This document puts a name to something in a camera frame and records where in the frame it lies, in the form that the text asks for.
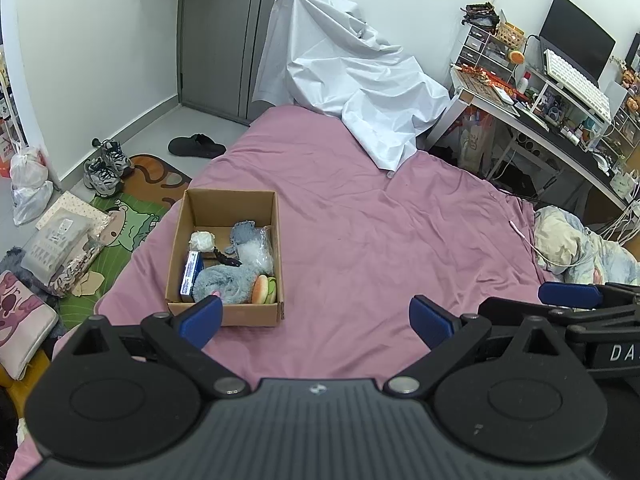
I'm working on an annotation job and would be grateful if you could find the floral patterned pouch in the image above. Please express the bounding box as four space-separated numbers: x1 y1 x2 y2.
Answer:
49 232 108 298

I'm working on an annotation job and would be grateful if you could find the blue white small box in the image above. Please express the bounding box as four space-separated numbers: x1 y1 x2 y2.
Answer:
179 251 204 302

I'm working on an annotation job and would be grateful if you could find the clear bubble wrap bag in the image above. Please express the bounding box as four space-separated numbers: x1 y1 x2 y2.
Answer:
239 227 277 275

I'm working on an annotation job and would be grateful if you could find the black laptop screen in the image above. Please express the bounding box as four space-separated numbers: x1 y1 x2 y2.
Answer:
539 0 617 83

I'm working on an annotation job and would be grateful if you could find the pink cushion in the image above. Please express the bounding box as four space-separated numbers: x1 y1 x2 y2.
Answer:
0 270 59 381

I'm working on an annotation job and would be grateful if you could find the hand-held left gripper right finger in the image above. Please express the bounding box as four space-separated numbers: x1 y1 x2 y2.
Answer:
386 296 581 396

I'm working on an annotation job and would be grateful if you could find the grey door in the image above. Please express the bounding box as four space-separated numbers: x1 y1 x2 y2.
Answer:
177 0 328 126

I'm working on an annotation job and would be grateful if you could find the desktop drawer organizer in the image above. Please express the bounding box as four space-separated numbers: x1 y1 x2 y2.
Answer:
457 22 523 73

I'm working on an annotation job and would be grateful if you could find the storage shelf rack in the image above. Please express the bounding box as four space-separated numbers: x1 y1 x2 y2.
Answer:
0 45 28 161

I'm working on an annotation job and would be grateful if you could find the woven basket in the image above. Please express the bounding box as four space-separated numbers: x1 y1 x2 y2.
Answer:
495 20 526 51

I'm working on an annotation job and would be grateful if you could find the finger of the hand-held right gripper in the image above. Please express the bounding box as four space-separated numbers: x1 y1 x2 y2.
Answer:
477 297 568 341
539 281 640 310

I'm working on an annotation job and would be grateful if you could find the pink bed sheet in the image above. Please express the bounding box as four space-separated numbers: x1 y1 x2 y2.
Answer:
7 104 556 480

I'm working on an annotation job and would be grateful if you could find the white desk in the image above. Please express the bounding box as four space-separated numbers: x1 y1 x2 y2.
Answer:
425 62 640 211

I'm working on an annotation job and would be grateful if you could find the burger plush toy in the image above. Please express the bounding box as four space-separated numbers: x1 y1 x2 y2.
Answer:
251 275 278 305

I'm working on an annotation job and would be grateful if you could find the white cover cloth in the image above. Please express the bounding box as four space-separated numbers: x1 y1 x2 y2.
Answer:
252 0 451 173

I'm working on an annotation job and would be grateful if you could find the dark fluffy rug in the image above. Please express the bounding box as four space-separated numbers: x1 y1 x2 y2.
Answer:
0 246 31 281

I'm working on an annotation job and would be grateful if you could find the grey fluffy plush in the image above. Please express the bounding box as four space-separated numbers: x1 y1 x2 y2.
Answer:
194 262 261 306

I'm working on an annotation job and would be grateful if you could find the small white bag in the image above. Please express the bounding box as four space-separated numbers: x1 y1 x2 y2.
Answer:
612 170 640 198

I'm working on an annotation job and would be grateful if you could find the grey plastic package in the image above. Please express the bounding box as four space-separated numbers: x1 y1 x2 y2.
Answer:
21 211 97 286

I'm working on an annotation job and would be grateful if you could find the black slipper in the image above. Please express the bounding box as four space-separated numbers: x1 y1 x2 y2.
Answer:
168 133 227 159

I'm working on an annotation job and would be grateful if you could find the grey knitted item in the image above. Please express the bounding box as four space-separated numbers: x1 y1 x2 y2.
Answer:
223 220 271 257

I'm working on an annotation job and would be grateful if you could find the printed blanket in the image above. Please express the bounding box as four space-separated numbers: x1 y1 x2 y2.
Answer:
531 204 640 286

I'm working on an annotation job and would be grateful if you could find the cardboard box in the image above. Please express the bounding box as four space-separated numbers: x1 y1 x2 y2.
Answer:
166 189 285 327

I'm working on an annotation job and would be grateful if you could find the green cartoon floor mat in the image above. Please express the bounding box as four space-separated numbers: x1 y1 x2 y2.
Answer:
60 154 193 317

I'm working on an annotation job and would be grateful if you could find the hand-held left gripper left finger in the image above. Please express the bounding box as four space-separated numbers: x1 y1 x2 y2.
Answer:
54 296 251 398

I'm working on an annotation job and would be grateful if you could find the beige dotted package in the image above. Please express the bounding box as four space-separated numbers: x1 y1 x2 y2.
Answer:
35 191 112 233

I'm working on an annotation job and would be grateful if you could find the white desk shelf riser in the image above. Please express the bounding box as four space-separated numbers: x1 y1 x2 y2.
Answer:
520 35 640 141

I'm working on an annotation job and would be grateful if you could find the white plastic bag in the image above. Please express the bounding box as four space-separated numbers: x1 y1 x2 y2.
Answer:
10 146 54 227

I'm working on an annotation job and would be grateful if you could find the grey sneaker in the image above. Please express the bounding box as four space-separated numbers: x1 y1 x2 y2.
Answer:
82 156 123 197
92 139 135 177

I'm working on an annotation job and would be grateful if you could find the white cable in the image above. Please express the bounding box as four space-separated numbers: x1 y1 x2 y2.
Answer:
509 220 591 267

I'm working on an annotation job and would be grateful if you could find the printed tote bag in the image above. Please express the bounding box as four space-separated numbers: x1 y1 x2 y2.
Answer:
457 109 497 172

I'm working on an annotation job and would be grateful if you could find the white keyboard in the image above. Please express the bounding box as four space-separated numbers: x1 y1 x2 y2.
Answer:
543 49 612 122

